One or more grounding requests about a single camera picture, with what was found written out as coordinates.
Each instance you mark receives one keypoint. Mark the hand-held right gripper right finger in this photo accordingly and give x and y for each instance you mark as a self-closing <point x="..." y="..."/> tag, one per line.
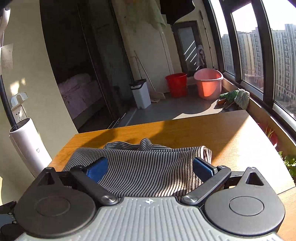
<point x="203" y="168"/>

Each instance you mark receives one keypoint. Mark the grey striped shirt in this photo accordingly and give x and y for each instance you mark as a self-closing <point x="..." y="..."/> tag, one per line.
<point x="148" y="166"/>

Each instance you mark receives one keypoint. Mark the bed with pink bedding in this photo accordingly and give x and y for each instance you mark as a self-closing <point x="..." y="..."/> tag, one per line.
<point x="77" y="92"/>

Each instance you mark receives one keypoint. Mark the white cylinder appliance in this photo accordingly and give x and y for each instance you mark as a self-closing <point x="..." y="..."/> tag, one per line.
<point x="31" y="148"/>

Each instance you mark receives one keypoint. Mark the red basin of green sprouts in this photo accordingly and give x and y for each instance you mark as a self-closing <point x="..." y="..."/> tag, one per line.
<point x="271" y="136"/>

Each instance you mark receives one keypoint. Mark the black window frame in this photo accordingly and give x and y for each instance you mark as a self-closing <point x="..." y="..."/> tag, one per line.
<point x="266" y="58"/>

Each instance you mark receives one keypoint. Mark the grey hanging rag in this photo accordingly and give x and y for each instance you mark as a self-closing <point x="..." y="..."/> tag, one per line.
<point x="201" y="56"/>

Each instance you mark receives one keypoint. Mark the thin metal pole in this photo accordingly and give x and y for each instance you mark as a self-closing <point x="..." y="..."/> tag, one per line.
<point x="207" y="39"/>

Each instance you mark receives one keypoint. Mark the green lettuce plant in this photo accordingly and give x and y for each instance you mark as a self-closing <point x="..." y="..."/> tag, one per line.
<point x="289" y="164"/>

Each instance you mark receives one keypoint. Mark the black hanging garment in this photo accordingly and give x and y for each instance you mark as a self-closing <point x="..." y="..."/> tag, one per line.
<point x="177" y="10"/>

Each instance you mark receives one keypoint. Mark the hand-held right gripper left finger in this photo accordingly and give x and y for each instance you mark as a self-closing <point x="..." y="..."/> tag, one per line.
<point x="98" y="170"/>

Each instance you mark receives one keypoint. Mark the white wall fixture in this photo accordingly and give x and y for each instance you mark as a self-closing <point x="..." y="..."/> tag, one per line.
<point x="4" y="23"/>

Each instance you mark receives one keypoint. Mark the white wall socket cover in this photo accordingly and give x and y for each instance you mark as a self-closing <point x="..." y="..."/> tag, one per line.
<point x="19" y="104"/>

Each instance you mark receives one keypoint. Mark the red plastic bucket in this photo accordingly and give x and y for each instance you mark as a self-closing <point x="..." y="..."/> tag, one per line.
<point x="177" y="84"/>

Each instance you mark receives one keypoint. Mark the white bin with black rim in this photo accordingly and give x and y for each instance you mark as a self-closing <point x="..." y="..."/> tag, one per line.
<point x="141" y="95"/>

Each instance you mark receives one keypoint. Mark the apartment buildings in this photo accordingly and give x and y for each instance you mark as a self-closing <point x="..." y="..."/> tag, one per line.
<point x="282" y="60"/>

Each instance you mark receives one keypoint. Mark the paper sheet on wall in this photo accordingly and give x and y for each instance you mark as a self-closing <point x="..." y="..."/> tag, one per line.
<point x="6" y="56"/>

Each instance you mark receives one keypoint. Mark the dark glass door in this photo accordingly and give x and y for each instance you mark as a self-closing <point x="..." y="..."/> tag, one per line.
<point x="187" y="46"/>

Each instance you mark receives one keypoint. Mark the pale green hanging cloth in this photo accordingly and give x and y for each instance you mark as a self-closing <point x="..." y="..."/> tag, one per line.
<point x="155" y="16"/>

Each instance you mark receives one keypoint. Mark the pink plastic basin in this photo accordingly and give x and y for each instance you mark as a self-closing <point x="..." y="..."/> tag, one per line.
<point x="209" y="85"/>

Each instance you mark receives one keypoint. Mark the green and white cloth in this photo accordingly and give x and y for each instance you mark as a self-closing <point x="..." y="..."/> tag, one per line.
<point x="240" y="97"/>

